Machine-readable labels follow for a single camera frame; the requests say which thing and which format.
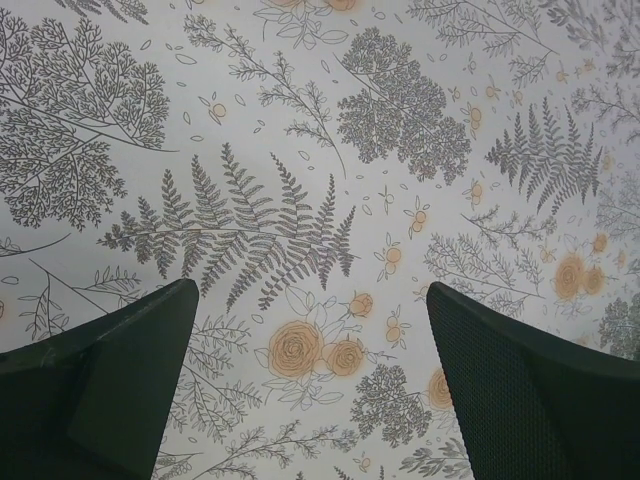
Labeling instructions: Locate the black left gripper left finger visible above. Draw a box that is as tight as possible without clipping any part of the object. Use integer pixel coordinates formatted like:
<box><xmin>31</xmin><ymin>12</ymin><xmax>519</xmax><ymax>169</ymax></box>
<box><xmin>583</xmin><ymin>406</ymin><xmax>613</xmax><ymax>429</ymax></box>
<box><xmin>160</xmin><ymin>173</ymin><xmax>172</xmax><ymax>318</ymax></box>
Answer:
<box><xmin>1</xmin><ymin>279</ymin><xmax>199</xmax><ymax>479</ymax></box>

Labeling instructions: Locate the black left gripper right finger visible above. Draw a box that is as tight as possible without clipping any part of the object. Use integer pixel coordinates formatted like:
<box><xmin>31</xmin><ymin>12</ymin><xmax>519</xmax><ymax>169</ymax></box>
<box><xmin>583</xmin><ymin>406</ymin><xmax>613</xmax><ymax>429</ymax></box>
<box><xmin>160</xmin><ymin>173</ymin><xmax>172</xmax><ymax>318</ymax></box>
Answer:
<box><xmin>426</xmin><ymin>282</ymin><xmax>639</xmax><ymax>480</ymax></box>

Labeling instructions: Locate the floral patterned table cloth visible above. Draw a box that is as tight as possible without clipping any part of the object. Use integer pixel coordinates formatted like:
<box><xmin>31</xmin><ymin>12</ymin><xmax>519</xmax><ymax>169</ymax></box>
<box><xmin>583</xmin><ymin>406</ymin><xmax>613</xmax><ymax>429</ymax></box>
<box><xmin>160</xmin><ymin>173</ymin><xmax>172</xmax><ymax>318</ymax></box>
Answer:
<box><xmin>1</xmin><ymin>1</ymin><xmax>639</xmax><ymax>479</ymax></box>

